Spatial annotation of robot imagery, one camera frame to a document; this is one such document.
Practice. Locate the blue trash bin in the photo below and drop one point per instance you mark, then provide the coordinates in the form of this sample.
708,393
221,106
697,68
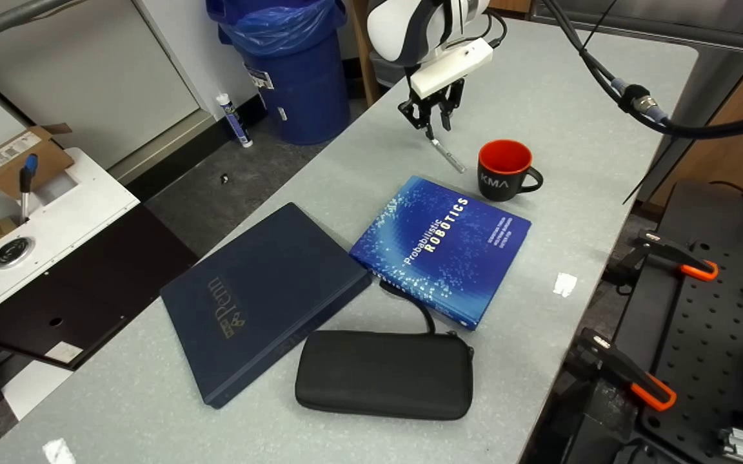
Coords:
307,91

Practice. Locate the black perforated breadboard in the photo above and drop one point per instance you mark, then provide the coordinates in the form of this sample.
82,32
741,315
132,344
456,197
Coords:
715,344

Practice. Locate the black zippered case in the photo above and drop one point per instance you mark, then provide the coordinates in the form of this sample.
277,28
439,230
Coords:
384,378

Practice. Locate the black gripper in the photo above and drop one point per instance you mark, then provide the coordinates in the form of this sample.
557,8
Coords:
429,96

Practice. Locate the white tape piece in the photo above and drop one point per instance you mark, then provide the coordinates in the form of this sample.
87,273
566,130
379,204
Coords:
58,452
566,284

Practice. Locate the red and black mug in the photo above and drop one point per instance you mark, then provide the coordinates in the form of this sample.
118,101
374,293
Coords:
503,171

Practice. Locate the blue Probabilistic Robotics book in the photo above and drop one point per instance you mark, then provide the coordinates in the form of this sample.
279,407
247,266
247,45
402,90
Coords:
445,248

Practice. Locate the black flat base plate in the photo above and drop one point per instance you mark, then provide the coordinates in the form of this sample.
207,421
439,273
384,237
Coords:
87,293

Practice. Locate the white cart with round holes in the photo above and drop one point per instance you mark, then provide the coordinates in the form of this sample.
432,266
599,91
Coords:
45,233

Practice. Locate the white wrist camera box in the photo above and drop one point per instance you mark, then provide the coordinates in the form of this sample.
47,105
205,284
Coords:
451,65

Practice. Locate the blue plastic bin liner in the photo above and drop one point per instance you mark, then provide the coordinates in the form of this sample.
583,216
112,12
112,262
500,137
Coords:
277,23

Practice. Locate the clear pen with white cap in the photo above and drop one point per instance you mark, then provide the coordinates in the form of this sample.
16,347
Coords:
446,158

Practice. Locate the black and orange clamp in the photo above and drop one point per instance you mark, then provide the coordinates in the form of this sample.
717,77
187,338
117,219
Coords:
630,371
672,260

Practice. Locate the dark navy hardcover book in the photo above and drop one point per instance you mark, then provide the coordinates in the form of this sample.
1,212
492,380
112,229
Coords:
259,297

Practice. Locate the open cardboard box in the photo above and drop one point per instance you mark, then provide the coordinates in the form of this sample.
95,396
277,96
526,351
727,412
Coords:
14,163

